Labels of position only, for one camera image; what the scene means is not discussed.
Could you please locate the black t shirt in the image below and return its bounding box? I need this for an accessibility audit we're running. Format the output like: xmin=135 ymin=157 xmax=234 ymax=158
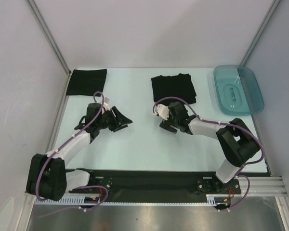
xmin=66 ymin=69 xmax=107 ymax=96
xmin=151 ymin=73 xmax=197 ymax=104

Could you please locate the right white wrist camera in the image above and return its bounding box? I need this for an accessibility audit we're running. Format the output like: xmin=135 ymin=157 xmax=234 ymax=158
xmin=153 ymin=104 xmax=170 ymax=120

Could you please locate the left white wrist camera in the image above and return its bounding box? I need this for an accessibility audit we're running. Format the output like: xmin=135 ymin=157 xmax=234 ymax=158
xmin=102 ymin=97 xmax=111 ymax=112

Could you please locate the teal transparent plastic bin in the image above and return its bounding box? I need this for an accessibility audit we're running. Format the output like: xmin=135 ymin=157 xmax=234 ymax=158
xmin=213 ymin=65 xmax=264 ymax=116

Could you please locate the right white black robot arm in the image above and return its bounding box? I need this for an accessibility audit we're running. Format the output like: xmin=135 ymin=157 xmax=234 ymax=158
xmin=153 ymin=102 xmax=261 ymax=193

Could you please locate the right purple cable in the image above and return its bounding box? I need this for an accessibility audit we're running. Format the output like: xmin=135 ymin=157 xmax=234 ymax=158
xmin=152 ymin=96 xmax=265 ymax=212

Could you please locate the white slotted cable duct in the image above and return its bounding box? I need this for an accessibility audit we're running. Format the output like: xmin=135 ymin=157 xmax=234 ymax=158
xmin=35 ymin=196 xmax=103 ymax=205

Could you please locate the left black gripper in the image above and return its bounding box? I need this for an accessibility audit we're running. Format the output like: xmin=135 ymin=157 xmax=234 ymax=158
xmin=96 ymin=106 xmax=131 ymax=132

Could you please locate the aluminium frame rail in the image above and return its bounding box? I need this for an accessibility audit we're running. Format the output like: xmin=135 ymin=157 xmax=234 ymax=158
xmin=24 ymin=175 xmax=286 ymax=197

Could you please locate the aluminium corner post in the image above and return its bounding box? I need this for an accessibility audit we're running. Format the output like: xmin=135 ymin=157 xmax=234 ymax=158
xmin=240 ymin=0 xmax=282 ymax=66
xmin=26 ymin=0 xmax=72 ymax=77

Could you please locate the folded black t shirt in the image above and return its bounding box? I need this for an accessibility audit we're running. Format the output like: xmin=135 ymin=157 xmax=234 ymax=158
xmin=66 ymin=69 xmax=107 ymax=96

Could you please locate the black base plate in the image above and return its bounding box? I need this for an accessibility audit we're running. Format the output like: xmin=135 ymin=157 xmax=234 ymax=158
xmin=67 ymin=169 xmax=272 ymax=203

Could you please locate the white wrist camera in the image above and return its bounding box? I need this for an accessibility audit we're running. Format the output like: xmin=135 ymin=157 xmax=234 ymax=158
xmin=102 ymin=97 xmax=111 ymax=112
xmin=153 ymin=104 xmax=170 ymax=120

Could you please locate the right aluminium corner post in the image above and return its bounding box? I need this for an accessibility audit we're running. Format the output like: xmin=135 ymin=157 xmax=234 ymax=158
xmin=240 ymin=0 xmax=282 ymax=66

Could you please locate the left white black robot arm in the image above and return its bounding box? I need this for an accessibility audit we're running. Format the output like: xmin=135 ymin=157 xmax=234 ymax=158
xmin=26 ymin=103 xmax=132 ymax=201

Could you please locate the left aluminium corner post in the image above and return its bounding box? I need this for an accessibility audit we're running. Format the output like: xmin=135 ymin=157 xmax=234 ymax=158
xmin=26 ymin=0 xmax=72 ymax=77

